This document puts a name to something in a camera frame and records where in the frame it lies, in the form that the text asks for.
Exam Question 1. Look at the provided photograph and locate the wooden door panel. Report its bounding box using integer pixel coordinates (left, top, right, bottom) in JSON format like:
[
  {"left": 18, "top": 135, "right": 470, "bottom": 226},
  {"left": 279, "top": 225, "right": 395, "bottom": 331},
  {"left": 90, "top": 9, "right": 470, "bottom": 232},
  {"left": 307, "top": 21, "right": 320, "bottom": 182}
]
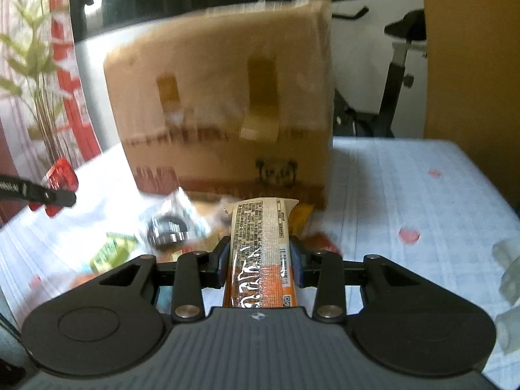
[{"left": 424, "top": 0, "right": 519, "bottom": 206}]

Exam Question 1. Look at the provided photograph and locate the small red snack packet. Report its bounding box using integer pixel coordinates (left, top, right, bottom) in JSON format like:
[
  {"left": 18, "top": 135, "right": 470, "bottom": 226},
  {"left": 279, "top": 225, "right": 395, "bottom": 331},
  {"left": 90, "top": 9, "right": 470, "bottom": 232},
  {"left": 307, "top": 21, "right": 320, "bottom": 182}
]
[{"left": 28, "top": 158, "right": 78, "bottom": 217}]

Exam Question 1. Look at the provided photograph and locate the yellow snack packet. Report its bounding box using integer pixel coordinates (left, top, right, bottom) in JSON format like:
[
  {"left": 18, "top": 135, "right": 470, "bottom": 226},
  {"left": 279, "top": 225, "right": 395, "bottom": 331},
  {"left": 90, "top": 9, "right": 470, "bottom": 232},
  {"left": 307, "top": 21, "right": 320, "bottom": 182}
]
[{"left": 288, "top": 202, "right": 314, "bottom": 237}]

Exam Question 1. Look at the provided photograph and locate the brown cardboard box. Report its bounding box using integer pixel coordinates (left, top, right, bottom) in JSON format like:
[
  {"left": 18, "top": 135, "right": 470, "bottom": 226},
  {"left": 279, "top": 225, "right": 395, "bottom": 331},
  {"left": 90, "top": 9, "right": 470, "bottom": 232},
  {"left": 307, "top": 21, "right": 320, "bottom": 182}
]
[{"left": 103, "top": 0, "right": 334, "bottom": 209}]

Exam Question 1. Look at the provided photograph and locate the green bamboo plant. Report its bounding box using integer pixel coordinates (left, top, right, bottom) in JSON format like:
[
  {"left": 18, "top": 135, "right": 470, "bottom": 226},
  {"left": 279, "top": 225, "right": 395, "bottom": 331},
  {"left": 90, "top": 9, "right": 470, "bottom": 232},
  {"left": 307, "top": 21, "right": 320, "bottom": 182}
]
[{"left": 1, "top": 0, "right": 72, "bottom": 169}]

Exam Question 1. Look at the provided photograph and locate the gold nuts packet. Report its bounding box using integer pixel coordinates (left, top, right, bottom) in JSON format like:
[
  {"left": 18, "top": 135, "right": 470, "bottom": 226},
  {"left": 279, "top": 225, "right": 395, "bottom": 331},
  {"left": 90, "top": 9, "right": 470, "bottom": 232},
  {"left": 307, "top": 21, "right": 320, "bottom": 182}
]
[{"left": 89, "top": 233, "right": 138, "bottom": 274}]

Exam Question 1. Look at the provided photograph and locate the black exercise bike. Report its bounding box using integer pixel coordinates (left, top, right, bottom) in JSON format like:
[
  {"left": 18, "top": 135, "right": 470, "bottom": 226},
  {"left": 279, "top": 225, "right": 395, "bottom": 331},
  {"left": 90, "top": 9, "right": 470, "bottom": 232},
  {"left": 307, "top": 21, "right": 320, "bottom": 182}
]
[{"left": 332, "top": 6, "right": 427, "bottom": 138}]

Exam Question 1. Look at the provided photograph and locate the dark cookie clear packet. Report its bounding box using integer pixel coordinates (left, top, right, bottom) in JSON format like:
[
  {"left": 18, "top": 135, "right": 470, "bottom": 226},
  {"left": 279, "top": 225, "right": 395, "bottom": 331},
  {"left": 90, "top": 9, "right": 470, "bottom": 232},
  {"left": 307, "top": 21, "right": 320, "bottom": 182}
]
[{"left": 139, "top": 188, "right": 216, "bottom": 253}]

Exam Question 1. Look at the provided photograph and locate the orange snack bar packet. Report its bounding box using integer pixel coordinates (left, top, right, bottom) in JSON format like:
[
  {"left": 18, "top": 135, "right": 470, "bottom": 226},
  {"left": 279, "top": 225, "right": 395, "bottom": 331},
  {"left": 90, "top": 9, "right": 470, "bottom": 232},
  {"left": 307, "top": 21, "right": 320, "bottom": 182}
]
[{"left": 224, "top": 197, "right": 298, "bottom": 309}]

